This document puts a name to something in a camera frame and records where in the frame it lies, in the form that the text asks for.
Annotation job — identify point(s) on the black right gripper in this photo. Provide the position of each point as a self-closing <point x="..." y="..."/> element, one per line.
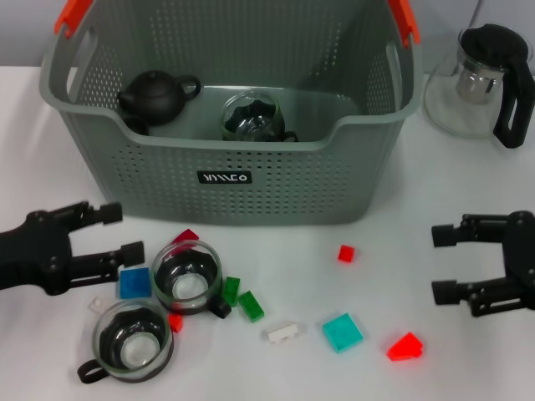
<point x="522" y="259"/>

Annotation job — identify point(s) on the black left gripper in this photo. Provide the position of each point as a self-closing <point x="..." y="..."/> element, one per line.
<point x="37" y="255"/>

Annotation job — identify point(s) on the blue square building brick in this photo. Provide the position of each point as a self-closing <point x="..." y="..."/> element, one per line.
<point x="134" y="283"/>

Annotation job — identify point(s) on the glass teacup with black holder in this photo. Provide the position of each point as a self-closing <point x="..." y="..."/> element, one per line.
<point x="251" y="119"/>
<point x="188" y="288"/>
<point x="134" y="355"/>

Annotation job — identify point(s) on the grey perforated storage basket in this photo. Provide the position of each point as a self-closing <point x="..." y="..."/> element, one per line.
<point x="251" y="200"/>

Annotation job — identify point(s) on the white flat building plate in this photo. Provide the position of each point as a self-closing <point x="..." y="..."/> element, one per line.
<point x="98" y="305"/>

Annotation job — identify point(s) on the dark red curved brick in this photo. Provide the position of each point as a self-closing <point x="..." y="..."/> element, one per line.
<point x="186" y="236"/>

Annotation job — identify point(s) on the red sloped roof brick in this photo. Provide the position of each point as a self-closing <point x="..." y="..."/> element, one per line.
<point x="404" y="347"/>

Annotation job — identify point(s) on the small red studded brick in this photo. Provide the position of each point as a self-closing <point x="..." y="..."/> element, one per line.
<point x="176" y="322"/>

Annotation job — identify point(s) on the small red square brick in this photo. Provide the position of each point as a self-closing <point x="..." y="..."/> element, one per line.
<point x="346" y="253"/>

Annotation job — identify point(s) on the green rectangular building brick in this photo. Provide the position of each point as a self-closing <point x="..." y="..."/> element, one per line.
<point x="230" y="292"/>
<point x="251" y="307"/>

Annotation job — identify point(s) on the black clay teapot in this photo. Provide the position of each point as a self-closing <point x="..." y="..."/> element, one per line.
<point x="154" y="98"/>

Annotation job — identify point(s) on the teal square building plate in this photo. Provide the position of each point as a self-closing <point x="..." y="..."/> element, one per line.
<point x="342" y="333"/>

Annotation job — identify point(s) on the white rectangular building brick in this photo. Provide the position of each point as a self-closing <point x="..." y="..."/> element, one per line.
<point x="282" y="333"/>

